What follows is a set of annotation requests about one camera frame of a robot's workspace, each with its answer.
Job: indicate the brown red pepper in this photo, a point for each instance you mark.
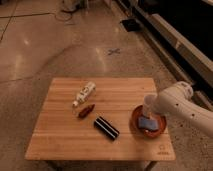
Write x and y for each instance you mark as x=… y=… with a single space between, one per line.
x=84 y=112

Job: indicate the white bottle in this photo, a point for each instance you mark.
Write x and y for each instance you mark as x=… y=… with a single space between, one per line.
x=84 y=94

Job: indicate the wooden table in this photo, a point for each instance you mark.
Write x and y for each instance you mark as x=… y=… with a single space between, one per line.
x=60 y=135

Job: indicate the black striped box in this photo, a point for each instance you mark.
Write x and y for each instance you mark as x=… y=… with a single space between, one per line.
x=105 y=127

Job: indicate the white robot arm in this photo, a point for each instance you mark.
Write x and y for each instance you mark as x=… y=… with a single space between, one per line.
x=176 y=100

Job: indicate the black floor mat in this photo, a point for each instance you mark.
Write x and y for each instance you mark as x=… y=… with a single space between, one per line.
x=130 y=25

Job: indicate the orange ceramic bowl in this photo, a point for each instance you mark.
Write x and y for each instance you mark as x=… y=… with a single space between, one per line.
x=137 y=113

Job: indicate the blue sponge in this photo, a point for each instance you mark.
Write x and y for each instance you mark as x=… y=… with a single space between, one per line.
x=148 y=124

